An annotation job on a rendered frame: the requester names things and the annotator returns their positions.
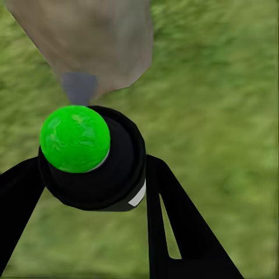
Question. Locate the tree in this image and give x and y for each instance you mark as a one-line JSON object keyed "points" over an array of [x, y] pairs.
{"points": [[112, 39]]}

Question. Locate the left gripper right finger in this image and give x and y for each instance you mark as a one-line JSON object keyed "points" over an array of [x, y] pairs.
{"points": [[203, 256]]}

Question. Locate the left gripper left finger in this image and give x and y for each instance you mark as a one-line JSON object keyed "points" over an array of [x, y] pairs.
{"points": [[20, 189]]}

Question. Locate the pesticide atomizer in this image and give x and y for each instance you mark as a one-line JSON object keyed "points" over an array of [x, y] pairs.
{"points": [[91, 158]]}

